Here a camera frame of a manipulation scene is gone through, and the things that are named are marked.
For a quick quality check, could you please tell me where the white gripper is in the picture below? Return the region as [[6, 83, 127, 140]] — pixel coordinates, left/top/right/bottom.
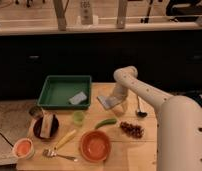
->
[[109, 83, 128, 114]]

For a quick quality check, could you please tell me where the grey blue towel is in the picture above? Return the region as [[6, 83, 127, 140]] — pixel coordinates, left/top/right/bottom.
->
[[97, 96, 116, 110]]

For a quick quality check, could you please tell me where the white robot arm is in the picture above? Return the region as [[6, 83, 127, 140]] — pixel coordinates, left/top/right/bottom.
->
[[113, 66, 202, 171]]

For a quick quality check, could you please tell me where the red bowl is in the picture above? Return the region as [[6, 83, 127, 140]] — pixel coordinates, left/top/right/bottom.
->
[[79, 130, 111, 163]]

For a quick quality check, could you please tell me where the wooden block in bowl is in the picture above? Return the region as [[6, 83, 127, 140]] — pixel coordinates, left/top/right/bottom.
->
[[40, 114, 55, 139]]

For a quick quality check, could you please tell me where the dark brown bowl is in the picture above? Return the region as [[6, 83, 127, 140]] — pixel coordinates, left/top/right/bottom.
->
[[33, 115, 59, 139]]

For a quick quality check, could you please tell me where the bunch of dark grapes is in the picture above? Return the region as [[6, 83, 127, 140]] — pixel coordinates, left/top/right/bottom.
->
[[120, 122, 144, 139]]

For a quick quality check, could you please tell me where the wooden cutting board table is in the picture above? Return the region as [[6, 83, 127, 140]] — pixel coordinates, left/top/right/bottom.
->
[[17, 83, 156, 171]]

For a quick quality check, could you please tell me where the grey sponge in tray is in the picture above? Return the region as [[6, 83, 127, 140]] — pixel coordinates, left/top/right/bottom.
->
[[69, 92, 87, 105]]

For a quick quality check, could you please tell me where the small green cup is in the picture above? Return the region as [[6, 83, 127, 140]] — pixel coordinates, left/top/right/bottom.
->
[[72, 111, 85, 126]]

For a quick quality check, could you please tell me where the green plastic tray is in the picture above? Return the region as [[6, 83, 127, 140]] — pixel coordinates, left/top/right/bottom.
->
[[37, 75, 92, 110]]

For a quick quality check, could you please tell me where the small metal can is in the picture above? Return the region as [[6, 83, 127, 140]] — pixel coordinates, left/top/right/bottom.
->
[[29, 106, 43, 120]]

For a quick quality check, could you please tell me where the silver fork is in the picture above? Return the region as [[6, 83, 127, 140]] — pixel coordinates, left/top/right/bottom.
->
[[42, 149, 78, 162]]

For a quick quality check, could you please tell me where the orange cup with white rim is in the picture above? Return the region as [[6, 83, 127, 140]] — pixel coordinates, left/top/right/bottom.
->
[[12, 138, 35, 159]]

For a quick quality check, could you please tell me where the black ladle with white handle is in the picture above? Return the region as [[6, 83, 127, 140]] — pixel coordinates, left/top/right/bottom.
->
[[136, 96, 148, 118]]

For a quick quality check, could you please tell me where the black cable left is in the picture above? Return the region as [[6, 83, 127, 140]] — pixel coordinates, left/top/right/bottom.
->
[[0, 127, 15, 148]]

